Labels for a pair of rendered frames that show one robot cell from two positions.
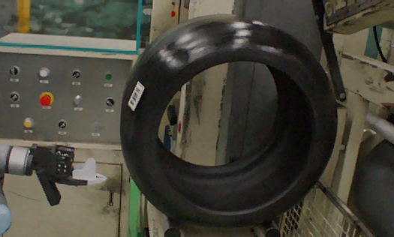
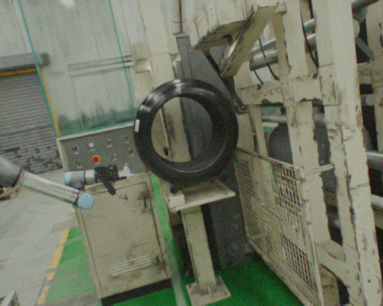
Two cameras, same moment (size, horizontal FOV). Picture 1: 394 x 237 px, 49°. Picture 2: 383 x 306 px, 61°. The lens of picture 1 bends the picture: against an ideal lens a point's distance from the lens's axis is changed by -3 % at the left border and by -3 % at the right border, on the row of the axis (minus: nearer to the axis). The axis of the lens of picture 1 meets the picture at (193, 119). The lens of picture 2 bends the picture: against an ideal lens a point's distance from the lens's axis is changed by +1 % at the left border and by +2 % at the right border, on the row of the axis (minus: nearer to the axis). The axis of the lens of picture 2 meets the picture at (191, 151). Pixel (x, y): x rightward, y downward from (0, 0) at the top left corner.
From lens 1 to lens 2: 66 cm
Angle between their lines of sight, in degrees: 8
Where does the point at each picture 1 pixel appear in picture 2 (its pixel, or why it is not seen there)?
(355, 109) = (253, 112)
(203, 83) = (171, 122)
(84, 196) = (130, 205)
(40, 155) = (100, 170)
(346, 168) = (260, 144)
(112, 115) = (133, 158)
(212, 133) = (184, 146)
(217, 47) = (165, 93)
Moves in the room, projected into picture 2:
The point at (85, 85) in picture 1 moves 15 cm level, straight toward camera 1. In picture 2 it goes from (114, 146) to (115, 147)
